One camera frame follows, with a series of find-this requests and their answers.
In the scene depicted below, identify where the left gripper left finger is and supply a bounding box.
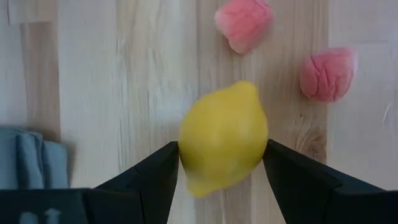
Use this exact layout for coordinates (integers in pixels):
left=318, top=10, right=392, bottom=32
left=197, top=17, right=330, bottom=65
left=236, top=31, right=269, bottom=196
left=0, top=141, right=180, bottom=224

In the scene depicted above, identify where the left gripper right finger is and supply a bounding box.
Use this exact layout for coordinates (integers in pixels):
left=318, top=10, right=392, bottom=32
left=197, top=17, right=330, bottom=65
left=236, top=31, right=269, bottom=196
left=262, top=138, right=398, bottom=224

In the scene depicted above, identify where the yellow lemon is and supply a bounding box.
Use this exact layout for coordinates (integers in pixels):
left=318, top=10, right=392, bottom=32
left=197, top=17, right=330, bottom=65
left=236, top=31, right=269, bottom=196
left=178, top=80, right=269, bottom=198

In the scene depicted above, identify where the pink peach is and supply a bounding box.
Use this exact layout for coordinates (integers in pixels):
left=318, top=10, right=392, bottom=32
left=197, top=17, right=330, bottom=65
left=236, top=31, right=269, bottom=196
left=213, top=0, right=275, bottom=55
left=299, top=47, right=358, bottom=103

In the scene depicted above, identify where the grey folded cloth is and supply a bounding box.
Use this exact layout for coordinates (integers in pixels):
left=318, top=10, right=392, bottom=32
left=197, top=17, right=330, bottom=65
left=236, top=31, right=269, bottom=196
left=0, top=126, right=70, bottom=190

